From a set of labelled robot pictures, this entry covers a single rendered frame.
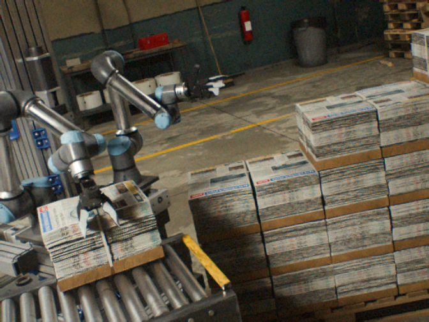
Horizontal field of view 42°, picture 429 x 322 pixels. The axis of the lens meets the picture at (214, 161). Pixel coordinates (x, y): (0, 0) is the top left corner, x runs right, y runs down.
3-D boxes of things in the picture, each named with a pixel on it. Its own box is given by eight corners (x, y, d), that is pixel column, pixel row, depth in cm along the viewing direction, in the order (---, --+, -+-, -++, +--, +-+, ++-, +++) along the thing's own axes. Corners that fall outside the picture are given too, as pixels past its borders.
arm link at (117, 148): (108, 170, 274) (101, 144, 270) (117, 161, 287) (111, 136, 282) (131, 167, 271) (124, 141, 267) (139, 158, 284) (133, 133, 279)
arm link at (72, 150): (75, 137, 196) (85, 128, 190) (83, 166, 194) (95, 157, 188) (54, 140, 191) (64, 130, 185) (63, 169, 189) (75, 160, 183)
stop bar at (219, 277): (189, 237, 212) (188, 232, 211) (233, 287, 172) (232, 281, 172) (181, 240, 211) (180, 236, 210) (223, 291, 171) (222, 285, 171)
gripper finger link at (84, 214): (85, 240, 185) (90, 213, 188) (85, 237, 179) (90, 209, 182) (76, 239, 184) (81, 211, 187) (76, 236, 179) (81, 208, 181)
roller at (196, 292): (172, 252, 214) (169, 241, 212) (215, 310, 171) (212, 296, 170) (160, 257, 212) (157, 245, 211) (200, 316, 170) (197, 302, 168)
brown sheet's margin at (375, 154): (299, 146, 277) (297, 138, 276) (356, 135, 277) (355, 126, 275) (316, 171, 241) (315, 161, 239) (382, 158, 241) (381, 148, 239)
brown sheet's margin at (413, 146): (357, 135, 277) (357, 126, 275) (415, 123, 276) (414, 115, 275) (382, 157, 241) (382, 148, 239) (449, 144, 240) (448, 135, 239)
